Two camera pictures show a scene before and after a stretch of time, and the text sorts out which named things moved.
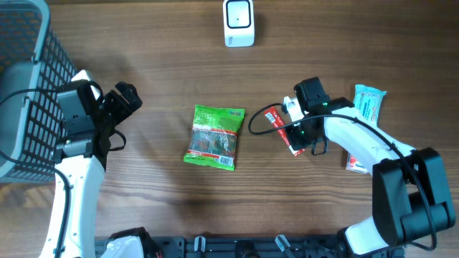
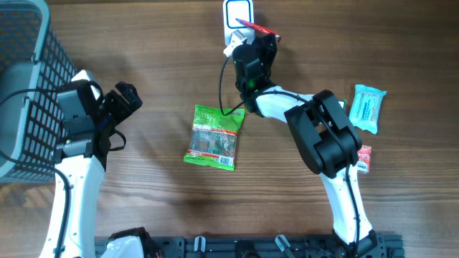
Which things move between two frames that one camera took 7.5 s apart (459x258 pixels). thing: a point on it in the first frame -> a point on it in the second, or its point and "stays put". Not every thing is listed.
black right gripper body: [300, 137] -> [266, 54]
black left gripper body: [115, 110] stays put
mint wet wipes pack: [367, 100] stays put
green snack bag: [214, 136] stays put
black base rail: [245, 246] stays put
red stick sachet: [281, 127] -> [257, 27]
